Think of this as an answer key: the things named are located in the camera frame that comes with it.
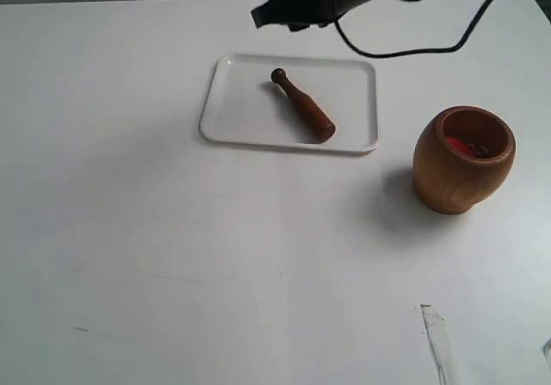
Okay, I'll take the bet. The brown wooden pestle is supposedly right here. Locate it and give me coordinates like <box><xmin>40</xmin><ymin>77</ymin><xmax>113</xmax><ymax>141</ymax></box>
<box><xmin>270</xmin><ymin>68</ymin><xmax>336</xmax><ymax>142</ymax></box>

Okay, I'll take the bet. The brown wooden mortar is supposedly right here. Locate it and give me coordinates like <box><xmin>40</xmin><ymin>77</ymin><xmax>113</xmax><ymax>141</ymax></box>
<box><xmin>413</xmin><ymin>106</ymin><xmax>516</xmax><ymax>214</ymax></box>

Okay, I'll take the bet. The black camera cable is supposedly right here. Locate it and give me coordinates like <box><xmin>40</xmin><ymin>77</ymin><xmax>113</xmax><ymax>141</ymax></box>
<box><xmin>333</xmin><ymin>0</ymin><xmax>524</xmax><ymax>58</ymax></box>

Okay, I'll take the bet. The clear tape strip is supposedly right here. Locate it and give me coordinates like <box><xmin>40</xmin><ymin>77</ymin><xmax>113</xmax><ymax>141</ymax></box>
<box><xmin>421</xmin><ymin>304</ymin><xmax>460</xmax><ymax>385</ymax></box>

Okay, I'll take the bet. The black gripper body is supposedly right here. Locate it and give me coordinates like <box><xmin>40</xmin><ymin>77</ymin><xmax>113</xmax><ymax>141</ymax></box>
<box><xmin>251</xmin><ymin>0</ymin><xmax>344</xmax><ymax>31</ymax></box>

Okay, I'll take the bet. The white rectangular plastic tray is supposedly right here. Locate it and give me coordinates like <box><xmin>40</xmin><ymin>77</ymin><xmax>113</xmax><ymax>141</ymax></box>
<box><xmin>200</xmin><ymin>53</ymin><xmax>379</xmax><ymax>154</ymax></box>

